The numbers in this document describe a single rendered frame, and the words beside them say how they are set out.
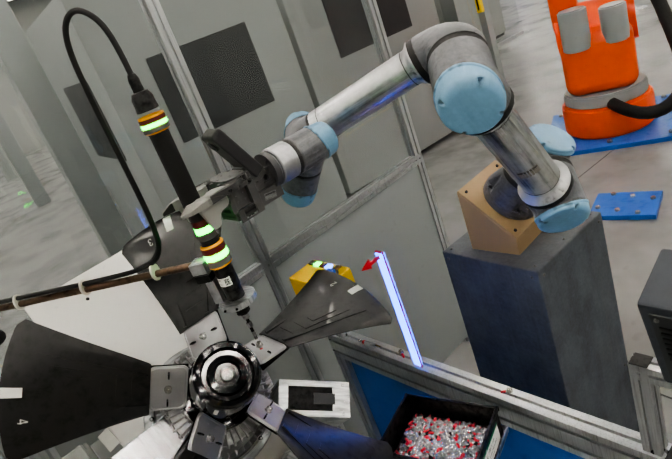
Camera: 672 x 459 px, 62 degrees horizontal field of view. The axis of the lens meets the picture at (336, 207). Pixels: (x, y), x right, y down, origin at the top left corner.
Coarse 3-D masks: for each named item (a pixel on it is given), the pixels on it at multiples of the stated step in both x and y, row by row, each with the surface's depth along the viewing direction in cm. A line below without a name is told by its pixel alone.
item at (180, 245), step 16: (160, 224) 112; (176, 224) 112; (160, 240) 111; (176, 240) 110; (192, 240) 109; (128, 256) 112; (144, 256) 112; (160, 256) 110; (176, 256) 109; (192, 256) 108; (144, 272) 111; (160, 288) 109; (176, 288) 108; (192, 288) 106; (160, 304) 109; (176, 304) 107; (192, 304) 105; (208, 304) 104; (176, 320) 107; (192, 320) 105
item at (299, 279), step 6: (300, 270) 157; (306, 270) 155; (312, 270) 154; (336, 270) 149; (342, 270) 148; (348, 270) 148; (294, 276) 154; (300, 276) 153; (306, 276) 152; (348, 276) 148; (294, 282) 154; (300, 282) 151; (306, 282) 149; (294, 288) 155; (300, 288) 153
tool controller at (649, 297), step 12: (660, 252) 81; (660, 264) 79; (660, 276) 78; (648, 288) 77; (660, 288) 76; (648, 300) 76; (660, 300) 75; (648, 312) 76; (660, 312) 75; (648, 324) 78; (660, 324) 76; (648, 336) 80; (660, 336) 78; (660, 348) 80; (660, 360) 82
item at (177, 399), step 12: (156, 372) 96; (180, 372) 97; (156, 384) 96; (168, 384) 97; (180, 384) 98; (156, 396) 97; (168, 396) 98; (180, 396) 99; (156, 408) 98; (168, 408) 98; (180, 408) 99
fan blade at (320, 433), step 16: (288, 416) 101; (304, 416) 105; (288, 432) 96; (304, 432) 99; (320, 432) 102; (336, 432) 105; (304, 448) 95; (320, 448) 97; (336, 448) 100; (352, 448) 103; (368, 448) 105; (384, 448) 107
